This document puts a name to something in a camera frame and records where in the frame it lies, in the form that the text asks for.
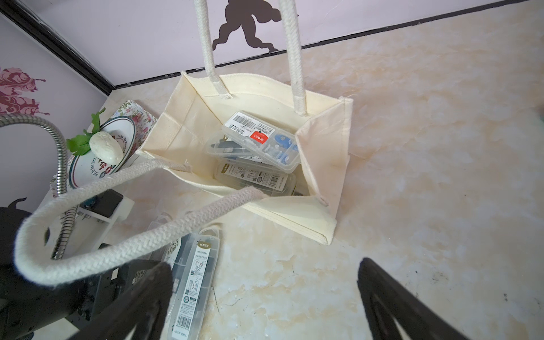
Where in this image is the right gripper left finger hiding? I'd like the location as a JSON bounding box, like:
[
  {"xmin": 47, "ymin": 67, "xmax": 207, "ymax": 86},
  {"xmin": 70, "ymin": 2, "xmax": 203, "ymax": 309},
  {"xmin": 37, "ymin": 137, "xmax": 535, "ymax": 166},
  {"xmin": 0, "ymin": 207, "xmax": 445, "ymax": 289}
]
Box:
[{"xmin": 71, "ymin": 262, "xmax": 173, "ymax": 339}]

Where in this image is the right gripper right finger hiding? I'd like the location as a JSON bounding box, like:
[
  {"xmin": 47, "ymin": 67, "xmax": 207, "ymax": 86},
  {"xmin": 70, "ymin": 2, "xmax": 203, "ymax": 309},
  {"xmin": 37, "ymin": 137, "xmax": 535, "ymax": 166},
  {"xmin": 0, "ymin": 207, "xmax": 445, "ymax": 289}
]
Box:
[{"xmin": 357, "ymin": 257, "xmax": 466, "ymax": 339}]

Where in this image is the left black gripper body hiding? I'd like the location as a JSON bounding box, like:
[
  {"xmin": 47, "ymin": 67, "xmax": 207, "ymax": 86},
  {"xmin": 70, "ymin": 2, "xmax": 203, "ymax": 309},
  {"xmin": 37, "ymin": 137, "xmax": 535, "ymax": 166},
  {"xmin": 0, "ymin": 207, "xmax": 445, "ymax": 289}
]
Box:
[{"xmin": 65, "ymin": 259, "xmax": 160, "ymax": 330}]

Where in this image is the clear compass case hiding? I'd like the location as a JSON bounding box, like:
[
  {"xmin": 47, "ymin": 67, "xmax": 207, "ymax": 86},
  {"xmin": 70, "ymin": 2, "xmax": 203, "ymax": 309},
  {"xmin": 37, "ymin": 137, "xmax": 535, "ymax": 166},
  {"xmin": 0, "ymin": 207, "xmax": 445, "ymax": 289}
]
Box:
[
  {"xmin": 165, "ymin": 227, "xmax": 220, "ymax": 340},
  {"xmin": 205, "ymin": 132, "xmax": 271, "ymax": 165}
]

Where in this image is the cream canvas tote bag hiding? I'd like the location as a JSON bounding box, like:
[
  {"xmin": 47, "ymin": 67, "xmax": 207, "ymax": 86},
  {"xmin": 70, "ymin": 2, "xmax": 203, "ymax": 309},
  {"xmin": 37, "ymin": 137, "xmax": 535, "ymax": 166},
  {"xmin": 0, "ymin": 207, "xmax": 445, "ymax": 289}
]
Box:
[{"xmin": 14, "ymin": 1, "xmax": 353, "ymax": 286}]

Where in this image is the compass case red blue front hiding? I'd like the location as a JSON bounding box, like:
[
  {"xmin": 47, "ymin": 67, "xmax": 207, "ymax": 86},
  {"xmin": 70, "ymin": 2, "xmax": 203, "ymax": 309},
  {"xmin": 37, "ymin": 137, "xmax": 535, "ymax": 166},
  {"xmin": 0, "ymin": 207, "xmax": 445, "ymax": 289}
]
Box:
[{"xmin": 222, "ymin": 111, "xmax": 300, "ymax": 174}]

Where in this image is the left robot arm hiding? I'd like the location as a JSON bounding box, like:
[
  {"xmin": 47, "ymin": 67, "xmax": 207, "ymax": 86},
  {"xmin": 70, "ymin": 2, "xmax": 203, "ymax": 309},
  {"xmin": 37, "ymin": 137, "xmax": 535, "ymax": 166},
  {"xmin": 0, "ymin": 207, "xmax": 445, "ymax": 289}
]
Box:
[{"xmin": 1, "ymin": 114, "xmax": 171, "ymax": 286}]

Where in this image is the white plate with red text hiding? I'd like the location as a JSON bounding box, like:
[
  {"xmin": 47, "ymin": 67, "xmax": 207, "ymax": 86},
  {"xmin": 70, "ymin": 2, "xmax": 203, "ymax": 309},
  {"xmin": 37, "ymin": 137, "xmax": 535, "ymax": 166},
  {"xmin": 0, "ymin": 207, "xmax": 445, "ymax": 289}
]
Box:
[{"xmin": 68, "ymin": 117, "xmax": 136, "ymax": 189}]

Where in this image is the white toy radish with leaves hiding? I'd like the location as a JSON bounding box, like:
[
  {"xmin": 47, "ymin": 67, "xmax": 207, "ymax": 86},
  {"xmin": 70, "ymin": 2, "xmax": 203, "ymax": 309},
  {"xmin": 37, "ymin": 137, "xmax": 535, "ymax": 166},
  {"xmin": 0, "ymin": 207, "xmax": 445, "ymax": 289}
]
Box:
[{"xmin": 66, "ymin": 109, "xmax": 124, "ymax": 165}]

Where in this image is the floral rectangular tray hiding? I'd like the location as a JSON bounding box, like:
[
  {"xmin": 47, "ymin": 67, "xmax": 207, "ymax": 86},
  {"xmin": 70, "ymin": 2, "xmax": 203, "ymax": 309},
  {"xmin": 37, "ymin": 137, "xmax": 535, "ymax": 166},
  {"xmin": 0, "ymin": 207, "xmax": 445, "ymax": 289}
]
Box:
[{"xmin": 67, "ymin": 100, "xmax": 157, "ymax": 190}]

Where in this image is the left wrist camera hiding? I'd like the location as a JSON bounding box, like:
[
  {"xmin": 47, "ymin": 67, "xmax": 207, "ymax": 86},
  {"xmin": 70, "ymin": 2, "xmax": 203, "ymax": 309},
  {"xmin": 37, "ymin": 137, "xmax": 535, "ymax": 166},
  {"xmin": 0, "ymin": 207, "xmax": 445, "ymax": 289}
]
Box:
[{"xmin": 52, "ymin": 189, "xmax": 135, "ymax": 260}]

